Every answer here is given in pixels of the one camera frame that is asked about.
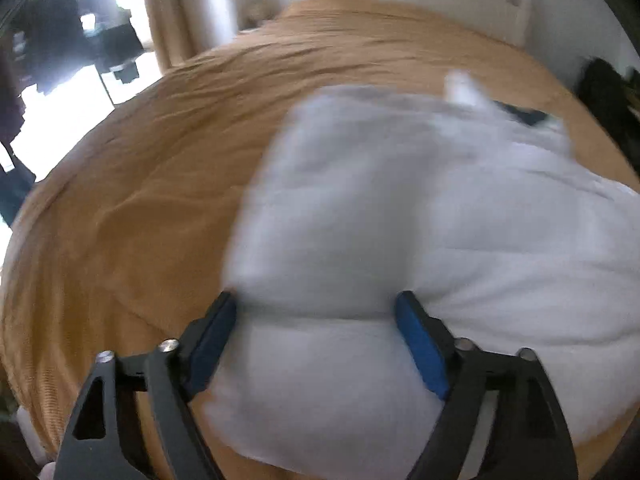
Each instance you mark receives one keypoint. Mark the white quilted puffer jacket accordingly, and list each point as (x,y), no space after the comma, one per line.
(400,210)

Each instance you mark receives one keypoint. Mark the black jacket on chair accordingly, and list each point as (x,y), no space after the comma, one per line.
(607,105)

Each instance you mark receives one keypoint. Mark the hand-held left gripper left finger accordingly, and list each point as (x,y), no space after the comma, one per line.
(212,347)

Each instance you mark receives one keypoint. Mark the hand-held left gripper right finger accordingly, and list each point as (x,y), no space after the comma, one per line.
(420,347)

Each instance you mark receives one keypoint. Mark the white bed sheet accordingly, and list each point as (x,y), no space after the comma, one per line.
(35,440)

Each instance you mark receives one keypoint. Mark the tan bed blanket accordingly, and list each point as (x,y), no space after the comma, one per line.
(150,185)

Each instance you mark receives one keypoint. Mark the beige curtain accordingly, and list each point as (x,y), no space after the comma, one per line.
(175,10)

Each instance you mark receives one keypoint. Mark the black hanging clothes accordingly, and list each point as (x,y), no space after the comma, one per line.
(65,25)

